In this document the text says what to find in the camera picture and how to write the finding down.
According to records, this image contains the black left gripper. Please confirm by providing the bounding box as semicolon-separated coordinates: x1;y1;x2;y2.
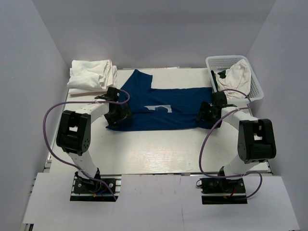
104;100;132;128

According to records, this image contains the blue Mickey print t-shirt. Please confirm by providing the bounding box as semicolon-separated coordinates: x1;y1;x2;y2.
107;70;212;131

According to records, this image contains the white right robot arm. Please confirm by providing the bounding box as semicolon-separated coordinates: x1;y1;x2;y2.
196;92;277;192

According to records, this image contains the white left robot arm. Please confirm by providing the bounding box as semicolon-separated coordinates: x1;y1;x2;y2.
56;103;132;192

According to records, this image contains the dark green garment in basket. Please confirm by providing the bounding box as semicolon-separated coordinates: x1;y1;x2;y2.
210;70;228;92

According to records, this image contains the crumpled white t-shirt in basket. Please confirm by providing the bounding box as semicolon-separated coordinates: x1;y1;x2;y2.
217;59;252;100

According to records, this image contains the white plastic laundry basket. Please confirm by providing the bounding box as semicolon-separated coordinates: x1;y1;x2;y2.
205;55;264;106

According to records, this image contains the folded white t-shirt lower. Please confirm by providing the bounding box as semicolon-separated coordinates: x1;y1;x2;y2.
67;65;114;92

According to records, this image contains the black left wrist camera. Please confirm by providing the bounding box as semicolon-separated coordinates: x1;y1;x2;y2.
94;87;120;102

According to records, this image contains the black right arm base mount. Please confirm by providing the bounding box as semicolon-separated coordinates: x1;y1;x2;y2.
196;178;247;205

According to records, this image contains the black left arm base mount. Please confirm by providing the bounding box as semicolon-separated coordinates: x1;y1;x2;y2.
70;175;121;202

